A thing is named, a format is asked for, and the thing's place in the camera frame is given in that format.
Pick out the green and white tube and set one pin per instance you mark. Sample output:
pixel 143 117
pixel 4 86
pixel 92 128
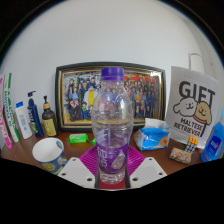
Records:
pixel 11 110

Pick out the white lotion bottle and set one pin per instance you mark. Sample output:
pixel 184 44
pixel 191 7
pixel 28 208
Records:
pixel 23 121

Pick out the dark framed group picture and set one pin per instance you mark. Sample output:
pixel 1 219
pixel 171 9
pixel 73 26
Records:
pixel 76 100

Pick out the blue liquid bottle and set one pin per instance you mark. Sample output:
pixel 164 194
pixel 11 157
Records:
pixel 214 141

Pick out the patterned snack packet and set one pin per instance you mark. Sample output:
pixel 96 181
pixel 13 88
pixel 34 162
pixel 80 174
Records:
pixel 180 155

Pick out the small green wrapped candy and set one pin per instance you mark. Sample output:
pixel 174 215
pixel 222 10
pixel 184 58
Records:
pixel 93 141

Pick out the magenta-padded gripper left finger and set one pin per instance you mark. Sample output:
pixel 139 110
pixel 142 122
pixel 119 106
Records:
pixel 75 170

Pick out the blue plastic tissue pack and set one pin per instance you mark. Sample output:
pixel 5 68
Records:
pixel 151 136

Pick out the colourful puzzle cube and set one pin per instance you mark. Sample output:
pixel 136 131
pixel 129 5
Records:
pixel 191 144

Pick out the white gift bag with dogs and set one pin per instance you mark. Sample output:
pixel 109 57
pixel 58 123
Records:
pixel 193 106

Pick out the pink and white tube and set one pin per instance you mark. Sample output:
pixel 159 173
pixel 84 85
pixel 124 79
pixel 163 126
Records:
pixel 4 126

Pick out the green wrapped soap bar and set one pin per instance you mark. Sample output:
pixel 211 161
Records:
pixel 78 138

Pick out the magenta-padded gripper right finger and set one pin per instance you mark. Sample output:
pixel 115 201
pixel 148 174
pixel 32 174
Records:
pixel 148 170

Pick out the brown pump bottle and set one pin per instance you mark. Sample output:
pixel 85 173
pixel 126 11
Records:
pixel 49 121

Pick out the clear purple-capped water bottle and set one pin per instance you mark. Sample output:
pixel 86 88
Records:
pixel 112 126

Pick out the dark blue pump bottle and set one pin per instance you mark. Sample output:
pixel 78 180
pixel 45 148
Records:
pixel 34 118

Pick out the white and blue painted mug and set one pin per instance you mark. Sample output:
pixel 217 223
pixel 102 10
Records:
pixel 48 151

